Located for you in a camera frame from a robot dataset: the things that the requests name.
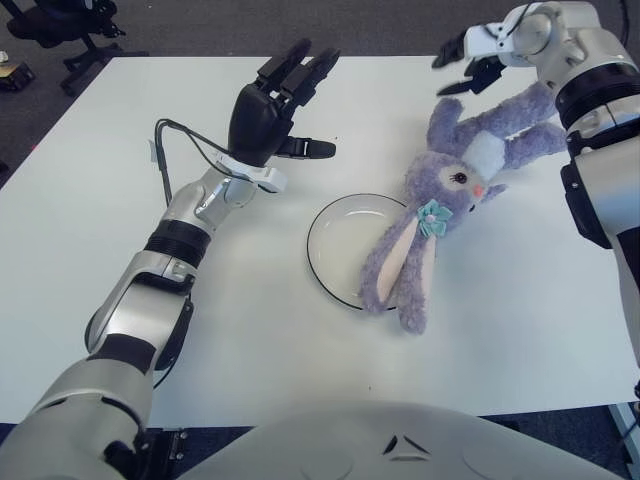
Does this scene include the white right wrist sensor box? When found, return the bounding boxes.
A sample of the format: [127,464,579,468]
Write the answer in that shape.
[464,19,516,66]

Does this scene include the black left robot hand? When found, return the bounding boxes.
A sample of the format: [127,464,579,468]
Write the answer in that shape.
[227,37,342,169]

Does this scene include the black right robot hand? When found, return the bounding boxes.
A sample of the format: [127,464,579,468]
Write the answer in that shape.
[432,30,506,97]

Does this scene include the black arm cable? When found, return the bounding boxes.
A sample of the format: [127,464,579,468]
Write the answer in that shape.
[618,0,635,46]
[154,118,236,206]

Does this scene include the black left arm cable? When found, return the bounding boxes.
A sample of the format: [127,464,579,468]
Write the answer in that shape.
[154,118,236,206]

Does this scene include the black metal bracket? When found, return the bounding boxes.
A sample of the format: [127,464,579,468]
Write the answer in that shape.
[162,427,190,464]

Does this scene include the white wrist sensor box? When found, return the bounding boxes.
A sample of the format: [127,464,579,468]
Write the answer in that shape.
[464,19,516,66]
[214,153,290,194]

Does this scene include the grey metal table leg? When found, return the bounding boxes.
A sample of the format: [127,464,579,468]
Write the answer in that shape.
[608,399,640,456]

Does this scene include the black office chair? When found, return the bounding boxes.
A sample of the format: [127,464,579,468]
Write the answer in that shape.
[7,0,151,96]

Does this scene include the grey robot torso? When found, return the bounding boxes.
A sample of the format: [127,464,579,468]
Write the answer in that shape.
[174,399,626,480]

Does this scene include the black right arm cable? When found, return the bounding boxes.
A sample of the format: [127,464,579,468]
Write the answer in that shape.
[618,0,635,46]

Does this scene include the small cardboard box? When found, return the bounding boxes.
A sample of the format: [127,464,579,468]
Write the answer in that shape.
[0,49,37,92]

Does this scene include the purple plush bunny doll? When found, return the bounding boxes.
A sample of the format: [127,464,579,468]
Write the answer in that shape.
[358,79,569,335]

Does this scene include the white left wrist sensor box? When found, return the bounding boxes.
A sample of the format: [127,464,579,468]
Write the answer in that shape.
[214,153,290,194]

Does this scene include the white plate with black rim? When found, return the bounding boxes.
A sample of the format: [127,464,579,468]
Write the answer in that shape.
[306,193,436,312]

